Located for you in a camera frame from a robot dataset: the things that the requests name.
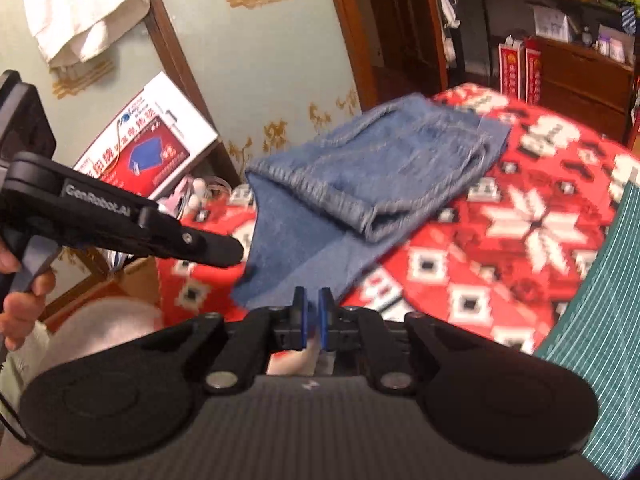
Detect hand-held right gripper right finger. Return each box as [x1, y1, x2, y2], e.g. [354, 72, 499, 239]
[318, 286, 502, 394]

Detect white hanging towel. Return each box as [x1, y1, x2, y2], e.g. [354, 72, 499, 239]
[19, 0, 164, 69]

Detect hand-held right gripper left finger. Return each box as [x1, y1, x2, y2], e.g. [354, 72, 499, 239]
[146, 286, 310, 394]

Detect brown wooden door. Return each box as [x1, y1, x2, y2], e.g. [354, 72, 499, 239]
[319, 0, 449, 112]

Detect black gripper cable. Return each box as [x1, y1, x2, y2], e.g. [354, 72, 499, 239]
[0, 350, 47, 457]

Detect white cardboard box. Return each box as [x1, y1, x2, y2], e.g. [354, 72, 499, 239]
[531, 4, 574, 44]

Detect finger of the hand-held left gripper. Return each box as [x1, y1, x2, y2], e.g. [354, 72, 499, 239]
[138, 207, 247, 268]

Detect brown wooden drawer cabinet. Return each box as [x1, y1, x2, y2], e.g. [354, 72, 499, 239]
[536, 36, 639, 144]

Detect red printed carton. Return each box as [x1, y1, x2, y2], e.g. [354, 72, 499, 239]
[496, 41, 524, 102]
[521, 41, 544, 107]

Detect red patterned blanket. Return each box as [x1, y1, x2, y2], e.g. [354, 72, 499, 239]
[156, 81, 640, 357]

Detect brown wooden frame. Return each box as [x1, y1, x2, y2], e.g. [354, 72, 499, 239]
[141, 0, 242, 187]

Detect blue striped necktie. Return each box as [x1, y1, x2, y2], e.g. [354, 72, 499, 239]
[619, 4, 639, 37]

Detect blue denim shorts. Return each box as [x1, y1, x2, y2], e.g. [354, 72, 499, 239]
[230, 91, 513, 309]

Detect pink quilted bedding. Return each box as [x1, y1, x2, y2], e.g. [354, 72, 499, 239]
[39, 296, 167, 377]

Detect white printed carton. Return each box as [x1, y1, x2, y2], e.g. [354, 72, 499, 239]
[71, 70, 222, 202]

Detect green cutting mat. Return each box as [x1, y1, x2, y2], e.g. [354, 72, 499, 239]
[531, 179, 640, 479]

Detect person's left hand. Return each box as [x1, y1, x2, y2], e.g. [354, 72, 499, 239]
[0, 239, 57, 353]

